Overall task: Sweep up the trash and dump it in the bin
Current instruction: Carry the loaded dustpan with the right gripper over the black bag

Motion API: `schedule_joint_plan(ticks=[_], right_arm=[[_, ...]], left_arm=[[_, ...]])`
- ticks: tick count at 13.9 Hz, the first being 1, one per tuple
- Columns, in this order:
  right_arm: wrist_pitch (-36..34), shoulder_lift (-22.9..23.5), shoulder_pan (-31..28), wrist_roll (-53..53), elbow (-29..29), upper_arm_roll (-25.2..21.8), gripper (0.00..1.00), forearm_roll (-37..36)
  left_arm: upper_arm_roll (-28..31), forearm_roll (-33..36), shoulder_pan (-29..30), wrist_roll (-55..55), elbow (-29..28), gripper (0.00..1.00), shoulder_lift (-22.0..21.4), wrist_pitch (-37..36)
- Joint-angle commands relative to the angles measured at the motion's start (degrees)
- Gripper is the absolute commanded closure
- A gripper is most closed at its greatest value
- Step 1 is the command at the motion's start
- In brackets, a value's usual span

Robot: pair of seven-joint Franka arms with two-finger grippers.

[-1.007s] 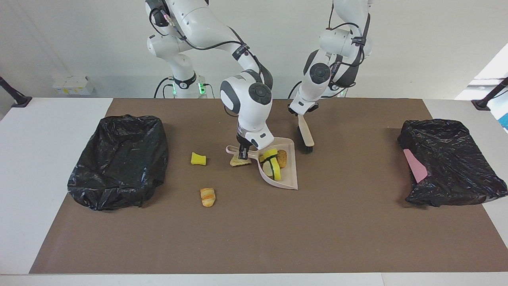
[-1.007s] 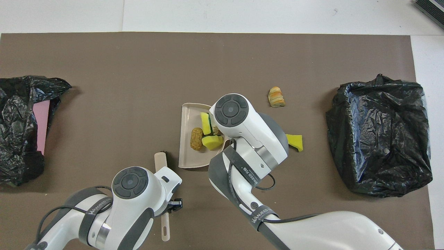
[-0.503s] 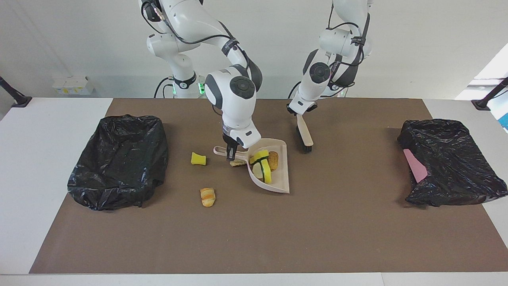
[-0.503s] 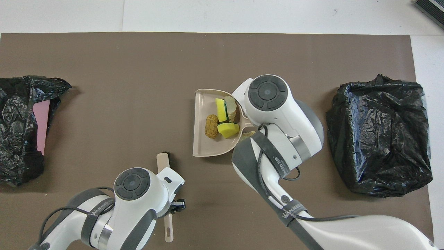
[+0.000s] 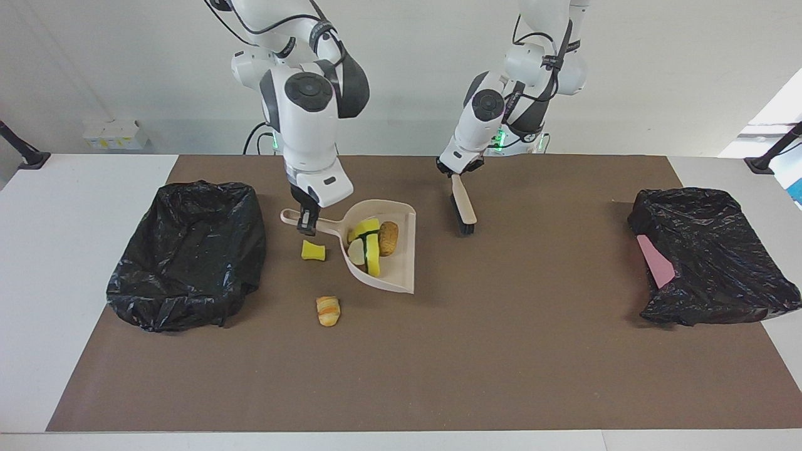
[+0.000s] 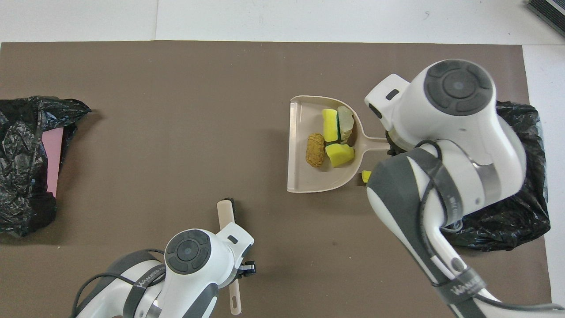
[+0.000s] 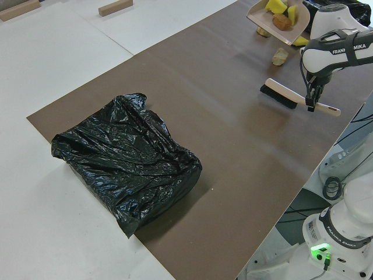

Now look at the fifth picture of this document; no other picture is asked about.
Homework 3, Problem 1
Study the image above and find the beige brush with black bristles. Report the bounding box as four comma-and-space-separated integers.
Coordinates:
449, 172, 478, 236

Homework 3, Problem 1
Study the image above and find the yellow notched sponge piece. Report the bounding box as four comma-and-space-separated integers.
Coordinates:
348, 217, 382, 244

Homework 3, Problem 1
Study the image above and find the yellow wedge sponge piece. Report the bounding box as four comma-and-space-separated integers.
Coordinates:
365, 233, 382, 278

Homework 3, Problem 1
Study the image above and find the brown cylindrical sponge chunk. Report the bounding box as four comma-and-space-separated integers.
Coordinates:
378, 221, 400, 257

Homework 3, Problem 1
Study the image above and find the beige plastic dustpan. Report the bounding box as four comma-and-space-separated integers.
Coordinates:
280, 199, 417, 295

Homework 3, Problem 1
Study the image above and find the black trash bag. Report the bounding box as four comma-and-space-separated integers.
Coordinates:
105, 180, 267, 333

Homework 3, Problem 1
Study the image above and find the pink plastic bin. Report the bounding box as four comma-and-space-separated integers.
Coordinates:
636, 234, 676, 289

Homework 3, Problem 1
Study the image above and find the black bag lining pink bin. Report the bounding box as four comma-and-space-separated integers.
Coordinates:
628, 187, 802, 328

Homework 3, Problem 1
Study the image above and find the orange striped bread chunk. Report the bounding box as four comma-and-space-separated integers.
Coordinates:
315, 296, 341, 327

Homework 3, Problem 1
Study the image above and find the brown table mat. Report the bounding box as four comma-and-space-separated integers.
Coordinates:
45, 155, 802, 433

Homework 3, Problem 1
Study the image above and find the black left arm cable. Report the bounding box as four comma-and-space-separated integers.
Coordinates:
514, 13, 565, 104

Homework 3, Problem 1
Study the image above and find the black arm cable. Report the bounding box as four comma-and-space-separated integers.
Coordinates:
210, 0, 352, 70
514, 13, 565, 104

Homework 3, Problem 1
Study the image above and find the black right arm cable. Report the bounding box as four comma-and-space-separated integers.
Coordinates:
210, 0, 352, 70

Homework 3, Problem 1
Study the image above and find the white wall outlet box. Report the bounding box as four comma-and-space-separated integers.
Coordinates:
83, 119, 149, 151

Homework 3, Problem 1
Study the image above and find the black camera stand base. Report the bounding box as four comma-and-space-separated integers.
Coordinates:
744, 121, 802, 175
0, 119, 51, 170

